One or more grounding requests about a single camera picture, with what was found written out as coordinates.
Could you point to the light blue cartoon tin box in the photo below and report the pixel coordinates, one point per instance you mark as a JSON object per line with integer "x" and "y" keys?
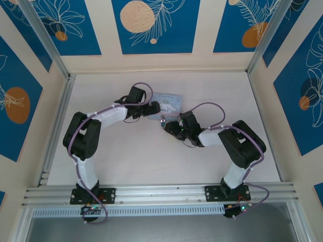
{"x": 171, "y": 103}

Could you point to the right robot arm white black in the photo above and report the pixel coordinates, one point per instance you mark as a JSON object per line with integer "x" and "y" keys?
{"x": 234, "y": 176}

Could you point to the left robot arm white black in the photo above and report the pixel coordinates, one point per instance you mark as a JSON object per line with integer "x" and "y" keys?
{"x": 87, "y": 174}

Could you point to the blue panel large beige circle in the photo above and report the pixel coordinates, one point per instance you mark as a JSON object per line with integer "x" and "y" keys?
{"x": 176, "y": 37}

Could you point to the blue panel white flower drawing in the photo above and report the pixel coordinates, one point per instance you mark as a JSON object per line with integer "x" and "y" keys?
{"x": 83, "y": 43}

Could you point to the blue panel orange circle flower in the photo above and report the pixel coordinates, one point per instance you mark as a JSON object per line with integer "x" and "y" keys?
{"x": 290, "y": 113}
{"x": 15, "y": 75}

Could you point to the blue panel orange circle feather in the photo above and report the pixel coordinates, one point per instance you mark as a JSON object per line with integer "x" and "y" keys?
{"x": 227, "y": 30}

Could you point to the long aluminium base rail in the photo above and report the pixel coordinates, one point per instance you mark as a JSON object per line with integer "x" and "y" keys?
{"x": 161, "y": 191}

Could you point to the aluminium table side rail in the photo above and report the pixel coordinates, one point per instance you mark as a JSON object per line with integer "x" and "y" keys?
{"x": 69, "y": 83}

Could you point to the aluminium frame post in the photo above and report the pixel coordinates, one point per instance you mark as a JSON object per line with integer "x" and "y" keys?
{"x": 22, "y": 227}
{"x": 45, "y": 37}
{"x": 297, "y": 221}

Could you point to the clear plastic rail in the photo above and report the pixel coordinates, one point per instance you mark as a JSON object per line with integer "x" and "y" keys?
{"x": 266, "y": 37}

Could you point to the blue floral wall panel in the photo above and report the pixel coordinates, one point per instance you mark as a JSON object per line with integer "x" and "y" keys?
{"x": 319, "y": 191}
{"x": 22, "y": 35}
{"x": 282, "y": 37}
{"x": 2, "y": 199}

